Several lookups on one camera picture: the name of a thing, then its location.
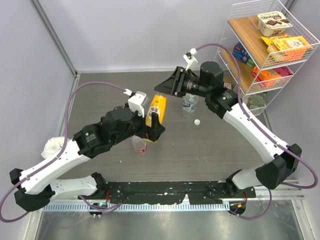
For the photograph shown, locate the white wire shelf rack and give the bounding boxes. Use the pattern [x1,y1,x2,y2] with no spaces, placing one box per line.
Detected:
[215,0,320,116]

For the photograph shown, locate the white crumpled cloth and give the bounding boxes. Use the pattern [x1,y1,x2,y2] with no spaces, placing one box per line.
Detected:
[41,136,65,159]

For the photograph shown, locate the white blue bottle cap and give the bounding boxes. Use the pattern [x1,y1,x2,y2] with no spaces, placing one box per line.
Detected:
[194,119,201,126]

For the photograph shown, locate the white slotted cable duct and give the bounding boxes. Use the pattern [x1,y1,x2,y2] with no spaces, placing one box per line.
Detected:
[42,201,230,213]

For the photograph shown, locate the red cap clear bottle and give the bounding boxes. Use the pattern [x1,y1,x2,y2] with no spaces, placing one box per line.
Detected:
[131,135,147,154]

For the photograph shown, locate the clear glass jar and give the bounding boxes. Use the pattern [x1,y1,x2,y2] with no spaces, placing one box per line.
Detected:
[247,92,267,116]

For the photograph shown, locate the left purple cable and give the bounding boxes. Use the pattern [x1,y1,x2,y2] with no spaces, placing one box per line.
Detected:
[0,81,127,223]

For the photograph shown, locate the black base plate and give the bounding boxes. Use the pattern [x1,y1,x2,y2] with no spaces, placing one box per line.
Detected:
[77,180,257,205]

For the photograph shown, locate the orange yellow snack box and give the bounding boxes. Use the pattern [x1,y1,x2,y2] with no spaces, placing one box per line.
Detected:
[261,33,313,63]

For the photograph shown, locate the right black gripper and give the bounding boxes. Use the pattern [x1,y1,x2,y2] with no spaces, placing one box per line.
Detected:
[154,66,211,98]

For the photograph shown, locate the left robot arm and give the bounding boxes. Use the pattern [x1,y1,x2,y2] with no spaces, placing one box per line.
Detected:
[9,106,165,212]

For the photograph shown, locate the Chobani yogurt cup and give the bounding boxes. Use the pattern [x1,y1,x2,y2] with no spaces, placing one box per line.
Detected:
[257,11,293,37]

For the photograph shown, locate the blue snack box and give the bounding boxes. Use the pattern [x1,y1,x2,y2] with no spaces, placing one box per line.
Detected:
[232,42,255,67]

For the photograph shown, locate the yellow juice bottle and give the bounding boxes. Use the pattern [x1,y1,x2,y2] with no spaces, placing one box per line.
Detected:
[145,92,167,132]

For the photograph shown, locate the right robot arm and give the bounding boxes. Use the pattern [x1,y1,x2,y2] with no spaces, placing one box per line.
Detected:
[154,61,302,198]

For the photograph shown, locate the clear Pocari water bottle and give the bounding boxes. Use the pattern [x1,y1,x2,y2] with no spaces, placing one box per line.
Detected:
[182,93,199,119]

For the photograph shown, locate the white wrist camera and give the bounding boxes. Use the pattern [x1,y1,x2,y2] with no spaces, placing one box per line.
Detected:
[183,48,198,71]
[124,88,149,118]

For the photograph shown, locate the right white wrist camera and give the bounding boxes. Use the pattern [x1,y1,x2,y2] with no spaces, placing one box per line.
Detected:
[183,48,198,71]

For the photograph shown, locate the orange red snack pack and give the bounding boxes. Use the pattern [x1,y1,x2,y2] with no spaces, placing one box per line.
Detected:
[251,66,293,88]

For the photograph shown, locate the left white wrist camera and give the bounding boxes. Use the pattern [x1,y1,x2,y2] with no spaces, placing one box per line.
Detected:
[124,88,149,118]

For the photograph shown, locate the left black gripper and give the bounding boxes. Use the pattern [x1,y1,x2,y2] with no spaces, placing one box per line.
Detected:
[111,105,166,146]

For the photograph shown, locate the white pink snack bag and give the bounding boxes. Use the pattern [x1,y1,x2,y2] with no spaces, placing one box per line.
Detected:
[224,81,234,90]

